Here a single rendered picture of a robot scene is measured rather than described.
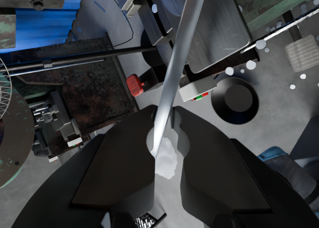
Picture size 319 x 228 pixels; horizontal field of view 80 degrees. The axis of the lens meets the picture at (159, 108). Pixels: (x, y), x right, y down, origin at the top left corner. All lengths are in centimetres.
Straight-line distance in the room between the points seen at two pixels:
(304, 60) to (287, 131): 44
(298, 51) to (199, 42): 63
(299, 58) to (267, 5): 51
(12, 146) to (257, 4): 145
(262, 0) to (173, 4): 19
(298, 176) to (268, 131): 71
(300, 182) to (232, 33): 41
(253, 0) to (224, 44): 16
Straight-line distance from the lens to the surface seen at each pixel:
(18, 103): 157
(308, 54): 99
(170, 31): 58
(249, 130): 134
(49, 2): 38
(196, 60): 43
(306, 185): 63
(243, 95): 128
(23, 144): 153
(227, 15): 40
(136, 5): 65
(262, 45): 51
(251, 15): 52
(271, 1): 51
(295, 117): 124
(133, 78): 64
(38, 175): 682
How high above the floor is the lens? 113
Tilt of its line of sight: 40 degrees down
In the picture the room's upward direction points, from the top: 114 degrees counter-clockwise
